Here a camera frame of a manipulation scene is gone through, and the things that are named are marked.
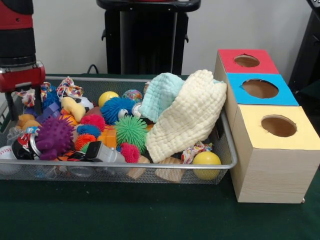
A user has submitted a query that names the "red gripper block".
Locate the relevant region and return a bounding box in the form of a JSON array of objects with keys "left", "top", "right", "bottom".
[{"left": 0, "top": 61, "right": 47, "bottom": 122}]

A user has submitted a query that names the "clear plastic bottle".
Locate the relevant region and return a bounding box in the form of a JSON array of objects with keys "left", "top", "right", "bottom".
[{"left": 6, "top": 125, "right": 27, "bottom": 142}]

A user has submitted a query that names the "light blue waffle cloth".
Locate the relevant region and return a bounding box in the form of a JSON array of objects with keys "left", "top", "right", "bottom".
[{"left": 138, "top": 72, "right": 225, "bottom": 123}]

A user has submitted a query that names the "cream waffle cloth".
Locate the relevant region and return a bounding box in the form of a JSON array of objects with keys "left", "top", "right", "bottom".
[{"left": 146, "top": 68, "right": 228, "bottom": 163}]

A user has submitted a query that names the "wooden box with three holes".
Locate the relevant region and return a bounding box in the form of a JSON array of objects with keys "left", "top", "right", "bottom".
[{"left": 213, "top": 48, "right": 320, "bottom": 204}]

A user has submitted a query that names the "crumpled colourful printed wrapper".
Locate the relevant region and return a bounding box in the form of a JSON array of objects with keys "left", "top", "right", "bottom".
[
  {"left": 56, "top": 76, "right": 85, "bottom": 100},
  {"left": 16, "top": 81, "right": 53, "bottom": 108}
]

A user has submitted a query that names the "crushed black can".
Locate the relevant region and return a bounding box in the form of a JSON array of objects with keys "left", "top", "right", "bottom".
[{"left": 11, "top": 133, "right": 41, "bottom": 161}]

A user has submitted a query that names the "purple spiky rubber toy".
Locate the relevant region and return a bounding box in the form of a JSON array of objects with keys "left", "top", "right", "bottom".
[{"left": 35, "top": 115, "right": 76, "bottom": 161}]

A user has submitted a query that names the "white baseball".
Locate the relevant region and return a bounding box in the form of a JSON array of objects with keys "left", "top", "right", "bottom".
[{"left": 0, "top": 146, "right": 17, "bottom": 175}]

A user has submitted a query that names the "blue spiky ball with eyes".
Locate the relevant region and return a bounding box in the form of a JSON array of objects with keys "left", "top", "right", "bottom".
[{"left": 100, "top": 96, "right": 137, "bottom": 126}]

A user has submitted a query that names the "plain green spiky ball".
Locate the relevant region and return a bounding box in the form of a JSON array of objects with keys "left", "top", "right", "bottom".
[{"left": 114, "top": 115, "right": 150, "bottom": 155}]

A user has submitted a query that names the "dark green table cloth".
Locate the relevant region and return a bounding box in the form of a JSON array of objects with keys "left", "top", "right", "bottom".
[{"left": 0, "top": 72, "right": 320, "bottom": 240}]

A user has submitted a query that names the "large yellow ball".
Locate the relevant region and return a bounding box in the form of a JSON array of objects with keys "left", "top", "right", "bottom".
[{"left": 192, "top": 150, "right": 223, "bottom": 181}]

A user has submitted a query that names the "neighbouring green covered table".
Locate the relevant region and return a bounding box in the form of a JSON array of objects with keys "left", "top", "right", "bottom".
[{"left": 294, "top": 82, "right": 320, "bottom": 117}]

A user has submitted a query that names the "black chair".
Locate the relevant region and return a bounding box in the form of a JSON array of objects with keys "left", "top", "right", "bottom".
[{"left": 288, "top": 0, "right": 320, "bottom": 87}]

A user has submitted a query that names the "black looped cable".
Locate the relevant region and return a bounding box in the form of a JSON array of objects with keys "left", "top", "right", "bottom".
[{"left": 86, "top": 64, "right": 101, "bottom": 75}]

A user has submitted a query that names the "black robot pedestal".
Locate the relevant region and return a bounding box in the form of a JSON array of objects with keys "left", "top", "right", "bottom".
[{"left": 96, "top": 0, "right": 202, "bottom": 75}]

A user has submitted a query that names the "shallow wire mesh bin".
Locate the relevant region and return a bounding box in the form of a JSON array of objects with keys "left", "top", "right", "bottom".
[{"left": 0, "top": 76, "right": 238, "bottom": 185}]

